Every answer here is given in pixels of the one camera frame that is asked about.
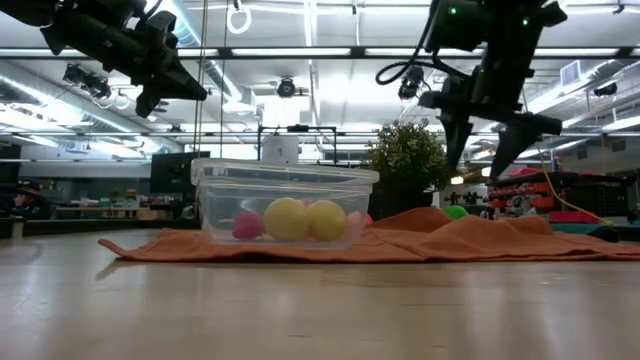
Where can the yellow round toy fruit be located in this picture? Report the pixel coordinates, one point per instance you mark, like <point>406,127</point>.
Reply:
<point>286,219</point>

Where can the black background monitor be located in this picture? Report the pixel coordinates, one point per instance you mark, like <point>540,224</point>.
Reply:
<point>172,172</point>

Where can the person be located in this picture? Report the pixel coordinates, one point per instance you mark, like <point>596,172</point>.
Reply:
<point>27,200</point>

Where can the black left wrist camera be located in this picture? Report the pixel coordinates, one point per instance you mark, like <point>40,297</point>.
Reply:
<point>161,27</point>

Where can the peach toy fruit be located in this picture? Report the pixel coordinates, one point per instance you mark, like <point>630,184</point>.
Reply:
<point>355,218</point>

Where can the cluttered background workbench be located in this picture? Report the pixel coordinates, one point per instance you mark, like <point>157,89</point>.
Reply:
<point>100,210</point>

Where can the white air vent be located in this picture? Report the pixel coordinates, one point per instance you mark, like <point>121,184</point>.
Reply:
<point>570,72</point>

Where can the clear plastic tupperware container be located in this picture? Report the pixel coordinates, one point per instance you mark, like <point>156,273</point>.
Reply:
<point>280,172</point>

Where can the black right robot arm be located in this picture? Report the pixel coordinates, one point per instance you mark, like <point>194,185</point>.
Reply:
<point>465,25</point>

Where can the yellow lemon toy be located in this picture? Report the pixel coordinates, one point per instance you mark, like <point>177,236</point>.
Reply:
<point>326,220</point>

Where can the round black ceiling camera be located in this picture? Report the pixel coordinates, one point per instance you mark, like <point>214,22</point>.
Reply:
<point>286,88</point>

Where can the black ceiling fixture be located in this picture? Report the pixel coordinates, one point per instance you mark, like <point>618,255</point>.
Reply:
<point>605,89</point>

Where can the teal cloth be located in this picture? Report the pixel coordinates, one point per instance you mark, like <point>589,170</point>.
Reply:
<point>580,229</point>

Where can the red strawberry toy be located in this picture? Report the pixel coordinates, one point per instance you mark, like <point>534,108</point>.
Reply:
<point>247,226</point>

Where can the shelf with red bins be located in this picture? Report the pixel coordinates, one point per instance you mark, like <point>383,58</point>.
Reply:
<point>525,192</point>

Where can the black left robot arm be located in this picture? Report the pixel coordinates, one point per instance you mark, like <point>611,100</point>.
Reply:
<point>25,7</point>

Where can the white printed box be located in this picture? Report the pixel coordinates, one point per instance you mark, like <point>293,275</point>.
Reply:
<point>467,196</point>

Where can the orange cloth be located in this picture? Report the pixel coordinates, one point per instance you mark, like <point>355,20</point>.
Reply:
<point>450,240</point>

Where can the artificial green potted plant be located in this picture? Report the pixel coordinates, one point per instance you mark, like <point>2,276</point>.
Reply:
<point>407,155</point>

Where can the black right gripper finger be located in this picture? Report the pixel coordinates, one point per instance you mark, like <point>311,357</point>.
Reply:
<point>515,142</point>
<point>456,137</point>

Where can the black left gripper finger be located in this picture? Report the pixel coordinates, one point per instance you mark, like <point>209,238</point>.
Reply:
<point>177,72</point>
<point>175,92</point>

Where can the black metal stand frame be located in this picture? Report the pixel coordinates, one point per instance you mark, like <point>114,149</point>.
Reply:
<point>297,128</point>

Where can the black aluminium table frame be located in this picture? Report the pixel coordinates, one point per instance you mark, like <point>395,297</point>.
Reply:
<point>75,227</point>

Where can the green round toy fruit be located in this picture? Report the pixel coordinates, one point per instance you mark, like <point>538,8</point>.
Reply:
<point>455,212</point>

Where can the black overhead camera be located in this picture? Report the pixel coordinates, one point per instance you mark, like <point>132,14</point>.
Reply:
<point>410,82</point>

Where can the black ceiling device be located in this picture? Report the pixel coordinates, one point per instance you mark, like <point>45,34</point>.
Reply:
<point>87,81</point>

